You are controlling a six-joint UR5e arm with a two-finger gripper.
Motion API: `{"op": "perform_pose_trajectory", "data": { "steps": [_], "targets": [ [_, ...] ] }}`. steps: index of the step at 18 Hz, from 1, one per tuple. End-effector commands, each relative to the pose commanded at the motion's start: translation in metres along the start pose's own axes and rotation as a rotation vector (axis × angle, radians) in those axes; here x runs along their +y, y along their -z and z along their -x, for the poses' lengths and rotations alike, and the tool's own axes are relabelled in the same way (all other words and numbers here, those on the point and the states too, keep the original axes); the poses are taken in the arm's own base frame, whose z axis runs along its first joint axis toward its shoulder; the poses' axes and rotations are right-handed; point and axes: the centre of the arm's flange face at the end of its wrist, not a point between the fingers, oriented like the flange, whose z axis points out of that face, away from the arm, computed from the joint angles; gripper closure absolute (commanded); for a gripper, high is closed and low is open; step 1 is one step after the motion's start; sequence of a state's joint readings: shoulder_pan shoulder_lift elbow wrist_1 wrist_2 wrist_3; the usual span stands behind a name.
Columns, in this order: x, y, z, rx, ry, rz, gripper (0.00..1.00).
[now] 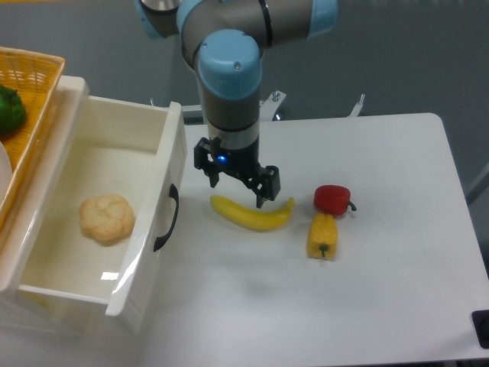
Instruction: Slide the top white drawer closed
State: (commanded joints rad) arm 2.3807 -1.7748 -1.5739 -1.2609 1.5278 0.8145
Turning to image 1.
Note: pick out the black top drawer handle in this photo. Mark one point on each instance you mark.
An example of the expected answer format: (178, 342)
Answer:
(172, 212)

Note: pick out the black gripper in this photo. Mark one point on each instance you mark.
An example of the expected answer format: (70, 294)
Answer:
(236, 154)

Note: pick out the green bell pepper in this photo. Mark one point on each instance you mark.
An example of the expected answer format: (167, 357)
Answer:
(13, 113)

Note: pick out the black corner device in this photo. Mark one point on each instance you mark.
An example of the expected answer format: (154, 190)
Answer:
(480, 319)

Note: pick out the bread roll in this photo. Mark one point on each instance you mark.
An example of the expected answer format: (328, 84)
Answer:
(107, 217)

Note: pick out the yellow woven basket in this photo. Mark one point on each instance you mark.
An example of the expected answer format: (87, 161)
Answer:
(35, 76)

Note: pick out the white drawer cabinet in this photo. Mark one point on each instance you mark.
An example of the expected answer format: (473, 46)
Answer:
(24, 221)

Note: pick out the white top drawer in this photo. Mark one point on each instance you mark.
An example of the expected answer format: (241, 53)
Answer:
(133, 150)

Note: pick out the yellow bell pepper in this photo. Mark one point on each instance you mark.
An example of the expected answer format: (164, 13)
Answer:
(323, 237)

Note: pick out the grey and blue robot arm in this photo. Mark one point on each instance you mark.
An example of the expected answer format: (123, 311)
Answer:
(223, 43)

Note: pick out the white plate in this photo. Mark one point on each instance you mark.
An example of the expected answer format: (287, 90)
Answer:
(6, 172)

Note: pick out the red bell pepper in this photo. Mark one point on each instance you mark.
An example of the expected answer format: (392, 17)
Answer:
(333, 199)

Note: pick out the yellow banana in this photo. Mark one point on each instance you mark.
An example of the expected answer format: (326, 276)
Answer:
(253, 219)

